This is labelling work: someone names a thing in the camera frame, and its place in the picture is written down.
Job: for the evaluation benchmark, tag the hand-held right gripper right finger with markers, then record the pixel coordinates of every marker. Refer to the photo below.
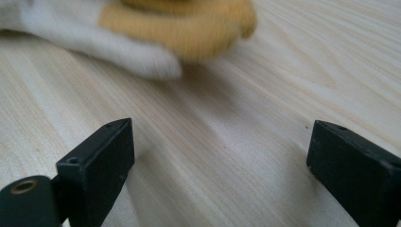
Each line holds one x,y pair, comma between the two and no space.
356,183

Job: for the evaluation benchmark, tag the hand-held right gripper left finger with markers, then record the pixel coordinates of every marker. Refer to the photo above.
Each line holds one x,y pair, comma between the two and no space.
97,170

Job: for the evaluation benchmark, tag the beige glove with orange fingers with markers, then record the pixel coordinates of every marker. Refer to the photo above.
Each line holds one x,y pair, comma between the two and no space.
176,34

